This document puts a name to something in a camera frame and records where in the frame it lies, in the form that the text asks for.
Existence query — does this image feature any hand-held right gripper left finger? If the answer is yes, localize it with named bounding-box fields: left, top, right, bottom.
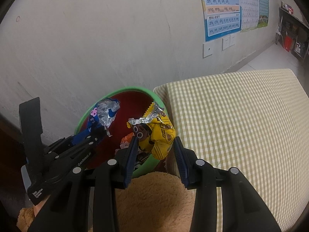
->
left=28, top=136, right=138, bottom=232

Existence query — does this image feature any blue snack wrapper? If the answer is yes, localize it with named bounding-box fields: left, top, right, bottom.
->
left=74, top=98, right=121, bottom=145

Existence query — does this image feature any red bag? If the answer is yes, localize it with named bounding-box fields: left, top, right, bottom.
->
left=283, top=36, right=292, bottom=52

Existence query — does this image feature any orange plastic wrapper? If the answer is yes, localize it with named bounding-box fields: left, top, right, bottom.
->
left=120, top=132, right=136, bottom=148

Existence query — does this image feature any dark wooden furniture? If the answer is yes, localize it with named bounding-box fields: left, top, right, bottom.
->
left=0, top=116, right=29, bottom=223

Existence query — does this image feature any green blue wall poster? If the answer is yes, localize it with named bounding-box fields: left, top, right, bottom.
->
left=256, top=0, right=269, bottom=28

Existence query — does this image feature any white blank wall plate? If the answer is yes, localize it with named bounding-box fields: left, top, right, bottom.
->
left=202, top=42, right=214, bottom=58

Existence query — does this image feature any dark desk shelf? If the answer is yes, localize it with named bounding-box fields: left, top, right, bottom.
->
left=275, top=1, right=309, bottom=61

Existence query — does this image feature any red bin with green rim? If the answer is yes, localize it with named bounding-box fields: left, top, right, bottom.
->
left=74, top=86, right=169, bottom=178

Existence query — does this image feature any brown fluffy clothing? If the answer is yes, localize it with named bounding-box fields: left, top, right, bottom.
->
left=90, top=171, right=197, bottom=232

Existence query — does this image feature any small yellow snack wrapper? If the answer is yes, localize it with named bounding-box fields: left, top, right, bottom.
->
left=127, top=101, right=175, bottom=160

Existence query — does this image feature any rainbow letter wall poster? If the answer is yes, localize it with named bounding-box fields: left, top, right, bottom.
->
left=197, top=0, right=242, bottom=42

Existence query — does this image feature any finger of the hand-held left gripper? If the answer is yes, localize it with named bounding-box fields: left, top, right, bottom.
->
left=45, top=127, right=107, bottom=155
left=52, top=135, right=108, bottom=172

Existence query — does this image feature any pale grid wall poster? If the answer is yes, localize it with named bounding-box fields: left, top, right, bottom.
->
left=239, top=0, right=259, bottom=32

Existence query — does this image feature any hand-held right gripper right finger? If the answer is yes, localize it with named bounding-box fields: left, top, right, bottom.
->
left=173, top=136, right=282, bottom=232

